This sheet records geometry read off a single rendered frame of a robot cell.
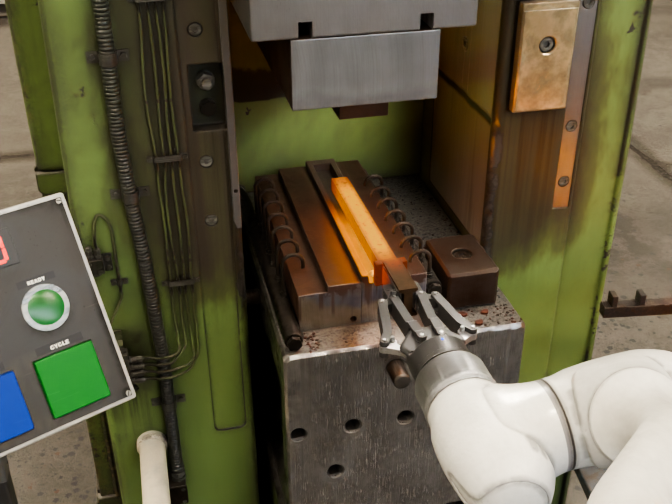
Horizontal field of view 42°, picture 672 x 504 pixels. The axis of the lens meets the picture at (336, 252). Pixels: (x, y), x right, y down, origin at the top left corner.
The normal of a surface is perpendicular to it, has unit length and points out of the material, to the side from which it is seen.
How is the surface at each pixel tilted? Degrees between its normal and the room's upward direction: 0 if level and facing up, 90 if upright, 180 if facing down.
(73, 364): 60
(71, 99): 90
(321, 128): 90
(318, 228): 0
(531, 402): 10
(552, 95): 90
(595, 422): 66
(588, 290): 90
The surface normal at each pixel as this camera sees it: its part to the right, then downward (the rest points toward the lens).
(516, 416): 0.04, -0.78
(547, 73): 0.23, 0.50
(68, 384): 0.54, -0.08
